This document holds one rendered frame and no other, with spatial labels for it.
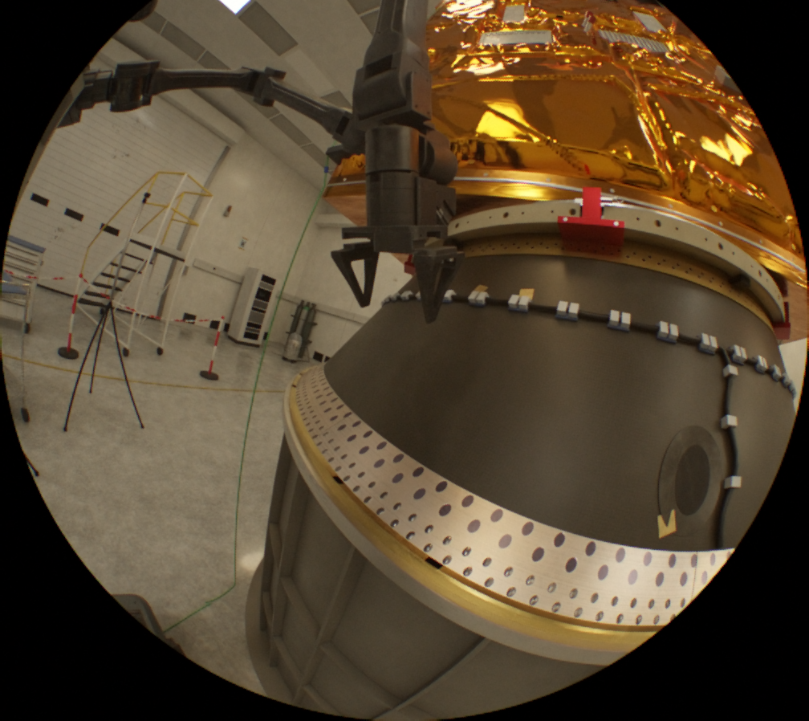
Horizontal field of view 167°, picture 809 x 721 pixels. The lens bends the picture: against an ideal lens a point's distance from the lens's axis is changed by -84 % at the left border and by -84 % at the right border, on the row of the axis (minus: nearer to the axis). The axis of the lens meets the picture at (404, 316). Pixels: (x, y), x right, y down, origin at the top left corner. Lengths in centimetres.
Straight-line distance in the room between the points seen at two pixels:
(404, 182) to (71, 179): 718
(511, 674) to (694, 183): 92
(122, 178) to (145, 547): 659
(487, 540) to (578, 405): 18
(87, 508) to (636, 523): 204
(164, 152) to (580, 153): 734
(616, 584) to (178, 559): 166
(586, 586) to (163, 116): 788
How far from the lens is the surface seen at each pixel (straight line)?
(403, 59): 32
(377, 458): 38
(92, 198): 716
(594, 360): 39
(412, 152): 29
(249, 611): 153
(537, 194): 67
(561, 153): 71
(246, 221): 810
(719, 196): 84
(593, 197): 56
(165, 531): 184
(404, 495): 34
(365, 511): 34
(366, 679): 64
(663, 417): 39
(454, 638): 41
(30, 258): 419
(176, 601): 157
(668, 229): 58
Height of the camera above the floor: 138
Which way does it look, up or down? 5 degrees up
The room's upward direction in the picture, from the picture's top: 17 degrees clockwise
